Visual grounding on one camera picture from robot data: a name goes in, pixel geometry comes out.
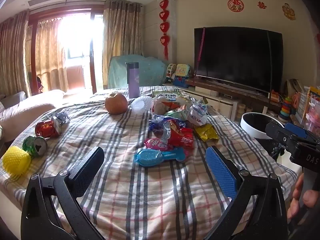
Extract teal covered furniture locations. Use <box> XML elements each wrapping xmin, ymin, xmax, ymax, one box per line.
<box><xmin>108</xmin><ymin>54</ymin><xmax>168</xmax><ymax>89</ymax></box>

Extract green milk carton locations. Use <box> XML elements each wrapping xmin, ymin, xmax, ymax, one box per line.
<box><xmin>165</xmin><ymin>104</ymin><xmax>190</xmax><ymax>120</ymax></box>

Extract apple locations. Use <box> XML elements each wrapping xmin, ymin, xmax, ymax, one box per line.
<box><xmin>104</xmin><ymin>92</ymin><xmax>128</xmax><ymax>115</ymax></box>

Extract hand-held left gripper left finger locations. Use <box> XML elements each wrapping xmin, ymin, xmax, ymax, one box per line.
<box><xmin>21</xmin><ymin>146</ymin><xmax>105</xmax><ymax>240</ymax></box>

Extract crushed red can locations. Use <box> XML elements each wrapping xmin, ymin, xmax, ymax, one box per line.
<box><xmin>35</xmin><ymin>117</ymin><xmax>62</xmax><ymax>138</ymax></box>

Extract wooden balcony door frame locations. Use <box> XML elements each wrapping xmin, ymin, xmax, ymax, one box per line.
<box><xmin>27</xmin><ymin>5</ymin><xmax>105</xmax><ymax>95</ymax></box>

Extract clear blue plastic wrapper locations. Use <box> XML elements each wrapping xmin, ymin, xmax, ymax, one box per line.
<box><xmin>149</xmin><ymin>115</ymin><xmax>173</xmax><ymax>143</ymax></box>

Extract red snack packet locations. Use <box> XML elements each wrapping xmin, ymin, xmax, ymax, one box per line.
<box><xmin>167</xmin><ymin>127</ymin><xmax>194</xmax><ymax>149</ymax></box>

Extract gold snack packet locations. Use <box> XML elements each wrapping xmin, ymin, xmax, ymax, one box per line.
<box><xmin>194</xmin><ymin>124</ymin><xmax>218</xmax><ymax>142</ymax></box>

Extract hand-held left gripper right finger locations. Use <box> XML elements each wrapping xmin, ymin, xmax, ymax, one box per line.
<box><xmin>204</xmin><ymin>145</ymin><xmax>289</xmax><ymax>240</ymax></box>

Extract brown paper bag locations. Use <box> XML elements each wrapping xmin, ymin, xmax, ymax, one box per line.
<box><xmin>286</xmin><ymin>79</ymin><xmax>304</xmax><ymax>100</ymax></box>

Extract sheer yellow curtain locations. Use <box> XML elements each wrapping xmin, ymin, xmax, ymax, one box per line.
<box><xmin>35</xmin><ymin>17</ymin><xmax>69</xmax><ymax>93</ymax></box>

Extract white plastic bag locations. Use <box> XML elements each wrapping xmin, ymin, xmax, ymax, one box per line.
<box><xmin>189</xmin><ymin>102</ymin><xmax>208</xmax><ymax>125</ymax></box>

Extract white television cabinet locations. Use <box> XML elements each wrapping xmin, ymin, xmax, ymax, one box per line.
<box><xmin>162</xmin><ymin>77</ymin><xmax>283</xmax><ymax>123</ymax></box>

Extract orange plastic toy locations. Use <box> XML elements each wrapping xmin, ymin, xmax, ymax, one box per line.
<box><xmin>291</xmin><ymin>92</ymin><xmax>302</xmax><ymax>115</ymax></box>

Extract black television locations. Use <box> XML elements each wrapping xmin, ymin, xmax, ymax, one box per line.
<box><xmin>194</xmin><ymin>26</ymin><xmax>284</xmax><ymax>94</ymax></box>

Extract purple thermos bottle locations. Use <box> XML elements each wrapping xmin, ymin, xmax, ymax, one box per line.
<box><xmin>125</xmin><ymin>62</ymin><xmax>140</xmax><ymax>98</ymax></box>

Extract crushed green can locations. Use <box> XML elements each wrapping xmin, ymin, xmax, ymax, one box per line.
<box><xmin>22</xmin><ymin>135</ymin><xmax>48</xmax><ymax>157</ymax></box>

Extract toy cash register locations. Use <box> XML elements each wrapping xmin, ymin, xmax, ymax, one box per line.
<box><xmin>174</xmin><ymin>64</ymin><xmax>192</xmax><ymax>88</ymax></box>

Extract blue plastic packet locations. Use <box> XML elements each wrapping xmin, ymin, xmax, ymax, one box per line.
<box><xmin>134</xmin><ymin>147</ymin><xmax>187</xmax><ymax>167</ymax></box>

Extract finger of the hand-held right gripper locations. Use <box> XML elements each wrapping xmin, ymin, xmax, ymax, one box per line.
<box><xmin>285</xmin><ymin>123</ymin><xmax>320</xmax><ymax>146</ymax></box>
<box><xmin>265</xmin><ymin>122</ymin><xmax>302</xmax><ymax>153</ymax></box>

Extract white wheel toy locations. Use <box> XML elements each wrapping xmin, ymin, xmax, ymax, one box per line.
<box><xmin>166</xmin><ymin>64</ymin><xmax>177</xmax><ymax>83</ymax></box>

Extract round red wall sticker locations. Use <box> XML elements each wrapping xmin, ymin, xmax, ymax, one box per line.
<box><xmin>227</xmin><ymin>0</ymin><xmax>244</xmax><ymax>12</ymax></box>

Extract white foam fruit net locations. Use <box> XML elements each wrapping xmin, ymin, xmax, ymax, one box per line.
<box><xmin>131</xmin><ymin>96</ymin><xmax>153</xmax><ymax>110</ymax></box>

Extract yellow foam fruit net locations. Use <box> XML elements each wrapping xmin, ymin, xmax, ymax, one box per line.
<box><xmin>2</xmin><ymin>145</ymin><xmax>32</xmax><ymax>174</ymax></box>

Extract beige patterned curtain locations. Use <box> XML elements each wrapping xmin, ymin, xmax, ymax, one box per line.
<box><xmin>0</xmin><ymin>11</ymin><xmax>30</xmax><ymax>98</ymax></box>
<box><xmin>102</xmin><ymin>0</ymin><xmax>143</xmax><ymax>88</ymax></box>

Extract pink snack packet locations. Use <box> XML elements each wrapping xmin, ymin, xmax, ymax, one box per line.
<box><xmin>143</xmin><ymin>138</ymin><xmax>168</xmax><ymax>152</ymax></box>

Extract cartoon figure wall sticker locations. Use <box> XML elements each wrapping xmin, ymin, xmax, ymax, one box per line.
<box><xmin>282</xmin><ymin>3</ymin><xmax>296</xmax><ymax>20</ymax></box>

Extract clear plastic storage box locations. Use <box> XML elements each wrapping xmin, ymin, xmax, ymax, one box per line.
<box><xmin>309</xmin><ymin>97</ymin><xmax>320</xmax><ymax>130</ymax></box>

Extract person's right hand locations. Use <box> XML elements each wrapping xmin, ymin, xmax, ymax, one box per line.
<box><xmin>287</xmin><ymin>172</ymin><xmax>320</xmax><ymax>219</ymax></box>

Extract silver wrapper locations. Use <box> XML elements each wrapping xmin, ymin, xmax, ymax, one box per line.
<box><xmin>54</xmin><ymin>111</ymin><xmax>70</xmax><ymax>125</ymax></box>

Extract white bin with black liner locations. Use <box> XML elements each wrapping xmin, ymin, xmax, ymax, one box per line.
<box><xmin>240</xmin><ymin>112</ymin><xmax>287</xmax><ymax>162</ymax></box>

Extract red heart wall hanging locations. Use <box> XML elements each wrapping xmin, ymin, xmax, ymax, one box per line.
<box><xmin>159</xmin><ymin>0</ymin><xmax>170</xmax><ymax>60</ymax></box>

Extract stacking ring toy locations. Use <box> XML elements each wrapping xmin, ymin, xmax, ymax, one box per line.
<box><xmin>279</xmin><ymin>96</ymin><xmax>295</xmax><ymax>123</ymax></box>

